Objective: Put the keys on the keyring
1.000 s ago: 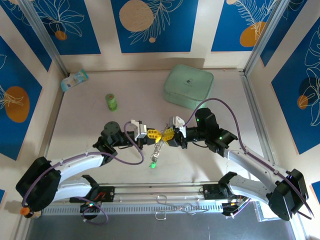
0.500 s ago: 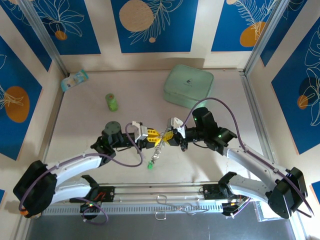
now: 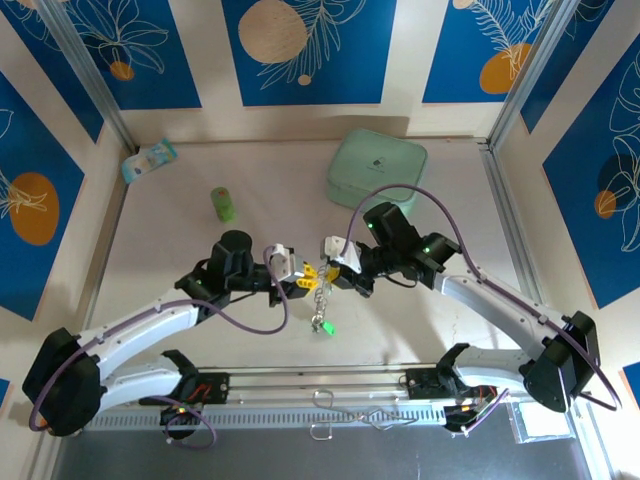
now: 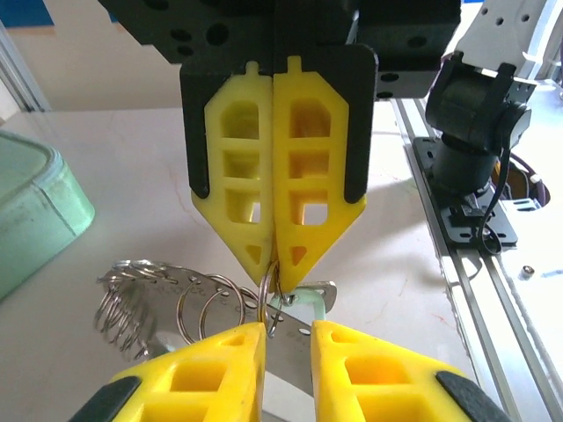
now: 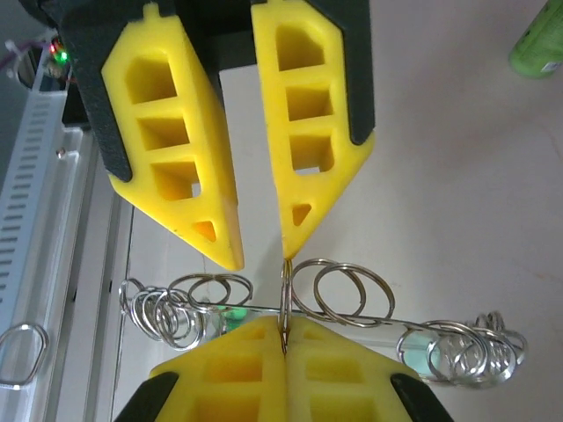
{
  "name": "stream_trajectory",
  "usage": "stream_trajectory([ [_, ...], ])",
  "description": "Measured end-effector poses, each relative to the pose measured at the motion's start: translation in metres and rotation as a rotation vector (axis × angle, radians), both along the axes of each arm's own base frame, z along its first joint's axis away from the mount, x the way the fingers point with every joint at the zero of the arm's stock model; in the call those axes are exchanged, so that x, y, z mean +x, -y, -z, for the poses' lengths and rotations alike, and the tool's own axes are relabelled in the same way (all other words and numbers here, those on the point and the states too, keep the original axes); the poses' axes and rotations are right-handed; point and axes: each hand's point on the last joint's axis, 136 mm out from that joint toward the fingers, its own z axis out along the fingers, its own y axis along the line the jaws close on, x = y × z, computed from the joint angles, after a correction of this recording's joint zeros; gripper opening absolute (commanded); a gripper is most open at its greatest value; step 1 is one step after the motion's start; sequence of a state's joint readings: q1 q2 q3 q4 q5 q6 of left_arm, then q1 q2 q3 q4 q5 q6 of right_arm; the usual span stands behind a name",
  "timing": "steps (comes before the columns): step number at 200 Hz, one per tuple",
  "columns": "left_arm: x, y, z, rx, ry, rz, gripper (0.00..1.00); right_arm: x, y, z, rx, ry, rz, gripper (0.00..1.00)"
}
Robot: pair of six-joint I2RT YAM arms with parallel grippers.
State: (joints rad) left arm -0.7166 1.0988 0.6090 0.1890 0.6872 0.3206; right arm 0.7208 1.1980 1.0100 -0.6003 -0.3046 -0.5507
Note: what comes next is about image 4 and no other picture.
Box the long aluminium base rail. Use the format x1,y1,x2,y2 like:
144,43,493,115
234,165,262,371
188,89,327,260
391,98,563,422

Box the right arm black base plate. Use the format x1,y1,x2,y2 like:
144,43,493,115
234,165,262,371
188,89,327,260
411,135,520,250

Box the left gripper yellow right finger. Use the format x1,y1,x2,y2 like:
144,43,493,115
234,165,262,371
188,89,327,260
311,319,514,422

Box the metal key band with rings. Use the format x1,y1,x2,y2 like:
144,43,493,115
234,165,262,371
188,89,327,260
95,258,339,422

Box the mint green zip case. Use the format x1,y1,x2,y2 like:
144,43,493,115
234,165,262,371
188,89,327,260
0,129,96,302

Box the aluminium corner post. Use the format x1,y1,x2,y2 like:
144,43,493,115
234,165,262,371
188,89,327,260
0,21,52,113

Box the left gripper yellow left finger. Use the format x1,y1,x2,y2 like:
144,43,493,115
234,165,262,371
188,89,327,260
69,321,268,422

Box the key with pale translucent tag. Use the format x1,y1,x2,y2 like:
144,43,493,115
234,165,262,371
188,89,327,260
267,280,330,324

